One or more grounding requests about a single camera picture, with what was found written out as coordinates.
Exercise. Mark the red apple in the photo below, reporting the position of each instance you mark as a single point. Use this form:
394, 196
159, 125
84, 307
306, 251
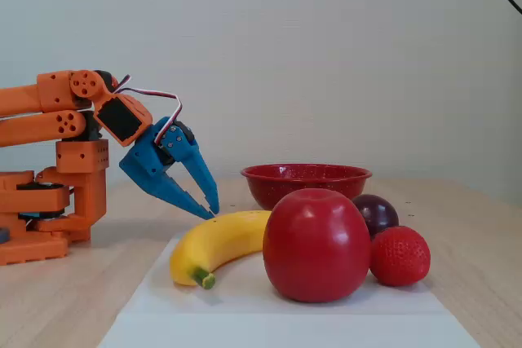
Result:
316, 246

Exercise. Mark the yellow banana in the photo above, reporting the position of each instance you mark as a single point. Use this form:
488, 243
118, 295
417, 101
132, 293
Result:
212, 242

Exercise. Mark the orange robot base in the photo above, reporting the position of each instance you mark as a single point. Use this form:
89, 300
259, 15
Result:
81, 185

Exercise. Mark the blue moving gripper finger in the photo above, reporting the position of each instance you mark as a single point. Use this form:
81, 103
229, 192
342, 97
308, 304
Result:
195, 166

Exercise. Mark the red speckled bowl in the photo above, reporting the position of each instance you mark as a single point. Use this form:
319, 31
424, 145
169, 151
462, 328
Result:
285, 185

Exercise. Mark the white paper sheet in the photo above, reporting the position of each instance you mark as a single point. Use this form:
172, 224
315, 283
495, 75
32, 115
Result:
244, 315

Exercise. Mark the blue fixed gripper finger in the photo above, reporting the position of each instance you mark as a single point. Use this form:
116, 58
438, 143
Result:
175, 193

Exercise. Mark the red strawberry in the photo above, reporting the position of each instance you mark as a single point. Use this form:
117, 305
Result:
399, 256

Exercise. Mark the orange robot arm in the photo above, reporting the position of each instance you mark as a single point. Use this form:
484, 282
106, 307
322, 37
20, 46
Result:
24, 97

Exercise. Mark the blue gripper body with servo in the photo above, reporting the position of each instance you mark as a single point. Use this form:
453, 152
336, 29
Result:
148, 159

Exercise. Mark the dark purple plum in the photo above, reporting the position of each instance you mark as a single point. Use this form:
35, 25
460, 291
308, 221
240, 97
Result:
379, 213

